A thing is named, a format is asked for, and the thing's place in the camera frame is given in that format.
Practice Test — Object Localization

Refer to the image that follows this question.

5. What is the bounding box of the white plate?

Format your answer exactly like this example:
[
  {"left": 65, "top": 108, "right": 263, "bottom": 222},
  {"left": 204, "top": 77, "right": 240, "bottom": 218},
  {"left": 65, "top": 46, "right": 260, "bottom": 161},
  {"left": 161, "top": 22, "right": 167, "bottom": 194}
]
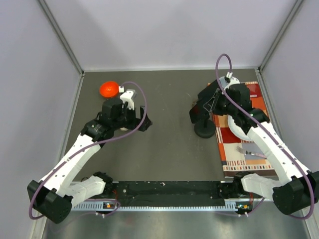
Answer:
[{"left": 227, "top": 116, "right": 251, "bottom": 141}]

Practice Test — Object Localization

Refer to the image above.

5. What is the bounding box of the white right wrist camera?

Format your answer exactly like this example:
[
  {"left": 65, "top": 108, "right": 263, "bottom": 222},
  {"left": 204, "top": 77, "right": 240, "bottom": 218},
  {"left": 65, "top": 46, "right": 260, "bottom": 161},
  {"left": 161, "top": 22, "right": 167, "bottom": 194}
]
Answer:
[{"left": 224, "top": 77, "right": 241, "bottom": 91}]

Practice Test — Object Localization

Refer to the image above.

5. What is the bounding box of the fork with pink handle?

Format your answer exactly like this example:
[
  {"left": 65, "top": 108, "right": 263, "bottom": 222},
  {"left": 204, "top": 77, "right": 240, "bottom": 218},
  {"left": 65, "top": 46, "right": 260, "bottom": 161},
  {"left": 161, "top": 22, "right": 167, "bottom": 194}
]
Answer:
[{"left": 236, "top": 147, "right": 267, "bottom": 159}]

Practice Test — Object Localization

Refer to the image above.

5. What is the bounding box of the orange bowl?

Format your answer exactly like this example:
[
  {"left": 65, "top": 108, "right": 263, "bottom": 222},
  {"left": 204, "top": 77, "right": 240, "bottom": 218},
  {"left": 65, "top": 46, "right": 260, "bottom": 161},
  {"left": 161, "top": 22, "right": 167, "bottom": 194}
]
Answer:
[{"left": 99, "top": 81, "right": 119, "bottom": 98}]

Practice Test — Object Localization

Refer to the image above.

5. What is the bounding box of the black smartphone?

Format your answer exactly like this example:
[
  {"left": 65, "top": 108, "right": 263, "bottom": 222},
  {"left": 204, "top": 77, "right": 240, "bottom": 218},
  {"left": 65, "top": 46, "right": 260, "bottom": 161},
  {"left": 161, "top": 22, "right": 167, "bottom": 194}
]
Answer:
[
  {"left": 189, "top": 101, "right": 210, "bottom": 124},
  {"left": 196, "top": 80, "right": 220, "bottom": 104}
]

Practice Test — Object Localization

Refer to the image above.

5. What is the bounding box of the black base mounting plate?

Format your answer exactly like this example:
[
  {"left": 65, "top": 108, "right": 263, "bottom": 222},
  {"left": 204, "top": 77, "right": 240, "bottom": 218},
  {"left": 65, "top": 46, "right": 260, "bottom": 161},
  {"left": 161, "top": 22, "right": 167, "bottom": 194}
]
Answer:
[{"left": 84, "top": 180, "right": 264, "bottom": 207}]

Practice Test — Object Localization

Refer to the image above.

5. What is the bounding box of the black camera stand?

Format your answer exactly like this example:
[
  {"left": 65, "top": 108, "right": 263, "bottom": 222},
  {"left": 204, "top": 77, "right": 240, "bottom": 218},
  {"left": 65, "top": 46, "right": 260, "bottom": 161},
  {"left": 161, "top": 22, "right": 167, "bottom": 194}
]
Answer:
[{"left": 194, "top": 118, "right": 216, "bottom": 138}]

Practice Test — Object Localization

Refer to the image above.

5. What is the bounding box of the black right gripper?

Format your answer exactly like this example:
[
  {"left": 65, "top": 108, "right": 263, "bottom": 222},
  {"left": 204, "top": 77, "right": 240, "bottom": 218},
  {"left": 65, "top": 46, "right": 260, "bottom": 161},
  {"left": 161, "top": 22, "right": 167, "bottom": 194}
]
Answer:
[{"left": 204, "top": 88, "right": 238, "bottom": 117}]

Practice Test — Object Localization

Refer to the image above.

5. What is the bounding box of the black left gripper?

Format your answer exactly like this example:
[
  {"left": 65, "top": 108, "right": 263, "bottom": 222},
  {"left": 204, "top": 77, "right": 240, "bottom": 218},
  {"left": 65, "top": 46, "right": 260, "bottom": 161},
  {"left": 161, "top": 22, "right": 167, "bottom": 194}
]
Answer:
[{"left": 112, "top": 103, "right": 152, "bottom": 131}]

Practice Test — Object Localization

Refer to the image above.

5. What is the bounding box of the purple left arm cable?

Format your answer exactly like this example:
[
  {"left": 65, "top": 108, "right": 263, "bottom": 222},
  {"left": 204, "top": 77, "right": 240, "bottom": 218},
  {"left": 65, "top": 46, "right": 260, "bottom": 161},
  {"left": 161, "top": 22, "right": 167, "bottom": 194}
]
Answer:
[{"left": 28, "top": 81, "right": 148, "bottom": 221}]

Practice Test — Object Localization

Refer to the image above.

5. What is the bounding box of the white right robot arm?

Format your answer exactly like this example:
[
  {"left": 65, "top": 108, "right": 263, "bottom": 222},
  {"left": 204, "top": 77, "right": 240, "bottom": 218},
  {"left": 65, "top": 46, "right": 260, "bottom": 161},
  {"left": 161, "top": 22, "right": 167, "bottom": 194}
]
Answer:
[{"left": 197, "top": 81, "right": 319, "bottom": 220}]

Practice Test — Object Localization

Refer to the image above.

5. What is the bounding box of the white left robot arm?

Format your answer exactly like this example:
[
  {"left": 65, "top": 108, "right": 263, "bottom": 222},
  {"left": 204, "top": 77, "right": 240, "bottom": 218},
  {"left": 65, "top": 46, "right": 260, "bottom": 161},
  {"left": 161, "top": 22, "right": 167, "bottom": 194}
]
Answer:
[{"left": 27, "top": 98, "right": 152, "bottom": 224}]

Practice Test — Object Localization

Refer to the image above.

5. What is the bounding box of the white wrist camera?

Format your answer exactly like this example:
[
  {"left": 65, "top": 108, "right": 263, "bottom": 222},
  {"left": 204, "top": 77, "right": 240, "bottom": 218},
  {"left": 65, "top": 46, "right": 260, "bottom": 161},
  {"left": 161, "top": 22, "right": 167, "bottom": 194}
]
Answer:
[
  {"left": 224, "top": 77, "right": 241, "bottom": 91},
  {"left": 120, "top": 89, "right": 137, "bottom": 110}
]

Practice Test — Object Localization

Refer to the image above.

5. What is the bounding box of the colourful patchwork placemat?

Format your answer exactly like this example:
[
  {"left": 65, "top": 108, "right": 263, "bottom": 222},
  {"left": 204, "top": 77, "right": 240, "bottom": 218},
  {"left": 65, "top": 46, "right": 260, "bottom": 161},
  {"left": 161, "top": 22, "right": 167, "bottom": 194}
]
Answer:
[{"left": 211, "top": 81, "right": 280, "bottom": 179}]

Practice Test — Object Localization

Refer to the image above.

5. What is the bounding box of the grey slotted cable duct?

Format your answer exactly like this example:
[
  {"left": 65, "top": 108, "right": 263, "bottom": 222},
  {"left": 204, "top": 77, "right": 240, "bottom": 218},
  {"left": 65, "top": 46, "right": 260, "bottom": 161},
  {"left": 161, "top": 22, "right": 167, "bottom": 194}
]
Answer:
[{"left": 72, "top": 201, "right": 252, "bottom": 212}]

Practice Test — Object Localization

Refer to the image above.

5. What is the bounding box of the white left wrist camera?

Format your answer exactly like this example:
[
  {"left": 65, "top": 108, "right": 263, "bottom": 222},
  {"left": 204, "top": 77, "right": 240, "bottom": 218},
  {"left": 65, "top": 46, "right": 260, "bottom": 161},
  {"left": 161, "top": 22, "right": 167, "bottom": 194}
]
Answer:
[{"left": 120, "top": 89, "right": 137, "bottom": 110}]

